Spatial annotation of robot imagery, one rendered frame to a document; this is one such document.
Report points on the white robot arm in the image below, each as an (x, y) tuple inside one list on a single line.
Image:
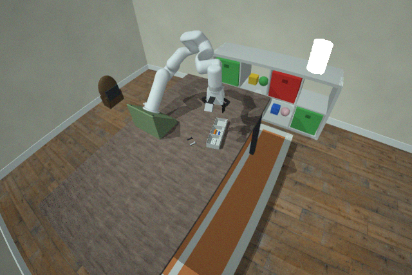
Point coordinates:
[(193, 41)]

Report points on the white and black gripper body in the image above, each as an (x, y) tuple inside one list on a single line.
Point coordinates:
[(219, 96)]

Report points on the white three-compartment bin rack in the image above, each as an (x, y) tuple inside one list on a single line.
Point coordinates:
[(220, 125)]

